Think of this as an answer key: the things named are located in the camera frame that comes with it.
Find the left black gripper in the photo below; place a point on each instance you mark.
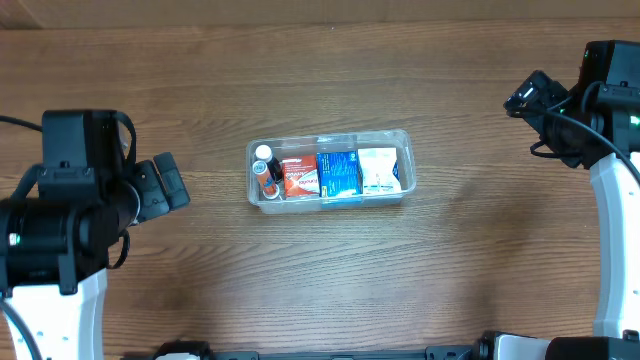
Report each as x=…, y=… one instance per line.
x=151, y=188

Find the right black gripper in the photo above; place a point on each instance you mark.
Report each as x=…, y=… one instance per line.
x=542, y=100

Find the orange tablet tube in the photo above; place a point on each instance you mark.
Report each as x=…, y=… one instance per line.
x=266, y=182

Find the dark syrup bottle white cap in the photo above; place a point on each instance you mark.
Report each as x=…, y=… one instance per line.
x=266, y=154

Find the red medicine box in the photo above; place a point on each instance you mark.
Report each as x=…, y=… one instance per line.
x=300, y=176

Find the blue medicine box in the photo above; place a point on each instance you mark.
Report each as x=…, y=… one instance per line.
x=338, y=174

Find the white medicine box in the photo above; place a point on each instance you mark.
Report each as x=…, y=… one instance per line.
x=379, y=171

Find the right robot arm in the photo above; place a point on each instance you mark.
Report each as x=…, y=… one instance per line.
x=594, y=125

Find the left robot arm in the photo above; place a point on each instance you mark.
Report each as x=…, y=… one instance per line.
x=66, y=225

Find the clear plastic container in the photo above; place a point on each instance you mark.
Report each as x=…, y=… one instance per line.
x=327, y=143

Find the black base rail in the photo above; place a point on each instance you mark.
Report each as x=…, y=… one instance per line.
x=201, y=350

